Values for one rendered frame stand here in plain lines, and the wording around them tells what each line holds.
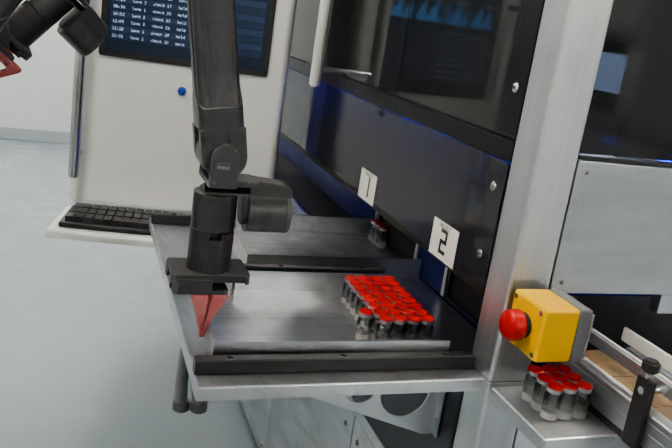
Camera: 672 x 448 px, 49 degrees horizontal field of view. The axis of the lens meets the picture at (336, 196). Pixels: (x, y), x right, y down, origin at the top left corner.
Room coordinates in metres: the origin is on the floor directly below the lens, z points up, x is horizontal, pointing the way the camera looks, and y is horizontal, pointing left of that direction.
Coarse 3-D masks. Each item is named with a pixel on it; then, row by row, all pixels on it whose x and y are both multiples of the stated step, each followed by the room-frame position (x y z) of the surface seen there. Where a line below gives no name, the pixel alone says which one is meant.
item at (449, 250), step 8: (440, 224) 1.13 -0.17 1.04; (432, 232) 1.15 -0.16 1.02; (440, 232) 1.13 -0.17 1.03; (448, 232) 1.10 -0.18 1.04; (456, 232) 1.08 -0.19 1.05; (432, 240) 1.15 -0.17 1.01; (448, 240) 1.10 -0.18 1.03; (456, 240) 1.08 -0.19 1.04; (432, 248) 1.14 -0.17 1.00; (440, 248) 1.12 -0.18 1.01; (448, 248) 1.10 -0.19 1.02; (456, 248) 1.08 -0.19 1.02; (440, 256) 1.11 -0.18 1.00; (448, 256) 1.09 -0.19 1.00; (448, 264) 1.09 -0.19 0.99
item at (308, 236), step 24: (312, 216) 1.53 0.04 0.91; (240, 240) 1.29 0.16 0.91; (264, 240) 1.41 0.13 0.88; (288, 240) 1.44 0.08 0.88; (312, 240) 1.46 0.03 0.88; (336, 240) 1.49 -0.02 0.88; (360, 240) 1.51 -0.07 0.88; (312, 264) 1.26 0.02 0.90; (336, 264) 1.28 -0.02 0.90; (360, 264) 1.30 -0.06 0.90; (384, 264) 1.31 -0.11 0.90; (408, 264) 1.33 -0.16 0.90
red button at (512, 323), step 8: (504, 312) 0.88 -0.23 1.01; (512, 312) 0.87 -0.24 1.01; (520, 312) 0.87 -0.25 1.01; (504, 320) 0.87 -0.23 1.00; (512, 320) 0.86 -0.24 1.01; (520, 320) 0.86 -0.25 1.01; (504, 328) 0.87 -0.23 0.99; (512, 328) 0.85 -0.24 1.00; (520, 328) 0.85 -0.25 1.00; (504, 336) 0.87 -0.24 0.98; (512, 336) 0.85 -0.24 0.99; (520, 336) 0.86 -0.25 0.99
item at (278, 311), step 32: (256, 288) 1.14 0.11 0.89; (288, 288) 1.16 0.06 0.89; (320, 288) 1.18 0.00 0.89; (224, 320) 1.01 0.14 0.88; (256, 320) 1.02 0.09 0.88; (288, 320) 1.04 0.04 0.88; (320, 320) 1.06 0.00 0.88; (352, 320) 1.08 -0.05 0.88; (224, 352) 0.87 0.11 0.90; (256, 352) 0.88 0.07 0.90; (288, 352) 0.90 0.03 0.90; (320, 352) 0.91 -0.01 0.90; (352, 352) 0.93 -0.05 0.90
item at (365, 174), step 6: (366, 174) 1.44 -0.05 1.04; (372, 174) 1.42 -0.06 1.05; (360, 180) 1.47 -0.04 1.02; (366, 180) 1.44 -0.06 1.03; (372, 180) 1.41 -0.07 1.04; (360, 186) 1.46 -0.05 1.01; (366, 186) 1.44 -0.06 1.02; (372, 186) 1.41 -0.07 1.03; (360, 192) 1.46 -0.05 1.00; (366, 192) 1.43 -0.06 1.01; (372, 192) 1.40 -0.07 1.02; (366, 198) 1.43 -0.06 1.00; (372, 198) 1.40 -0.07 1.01; (372, 204) 1.39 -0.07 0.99
